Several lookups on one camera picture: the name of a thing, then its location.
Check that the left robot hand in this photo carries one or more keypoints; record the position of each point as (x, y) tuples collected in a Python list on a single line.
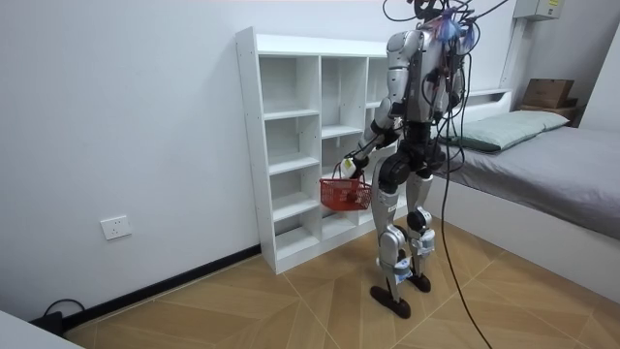
[(349, 167)]

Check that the red plastic basket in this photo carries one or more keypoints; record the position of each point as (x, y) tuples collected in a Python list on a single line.
[(345, 195)]

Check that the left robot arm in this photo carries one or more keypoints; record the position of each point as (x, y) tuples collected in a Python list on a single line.
[(398, 72)]

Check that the white open shelf unit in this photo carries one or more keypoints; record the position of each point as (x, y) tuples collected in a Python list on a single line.
[(290, 145)]

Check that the robot legs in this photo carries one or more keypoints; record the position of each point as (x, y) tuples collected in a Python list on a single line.
[(393, 242)]

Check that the robot body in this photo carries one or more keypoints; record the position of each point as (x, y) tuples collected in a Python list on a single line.
[(426, 77)]

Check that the pale green pillow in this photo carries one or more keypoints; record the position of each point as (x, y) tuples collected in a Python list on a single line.
[(504, 128)]

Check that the brown cardboard box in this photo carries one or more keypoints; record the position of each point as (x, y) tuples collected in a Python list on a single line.
[(547, 93)]

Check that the white desk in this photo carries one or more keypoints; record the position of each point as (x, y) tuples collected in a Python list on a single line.
[(24, 334)]

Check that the grey bed with white frame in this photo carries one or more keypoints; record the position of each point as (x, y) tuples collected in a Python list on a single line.
[(547, 184)]

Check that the white wall socket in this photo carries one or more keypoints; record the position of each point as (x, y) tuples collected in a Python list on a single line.
[(115, 227)]

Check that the grey wall electrical box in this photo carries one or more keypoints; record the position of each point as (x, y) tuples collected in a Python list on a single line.
[(536, 8)]

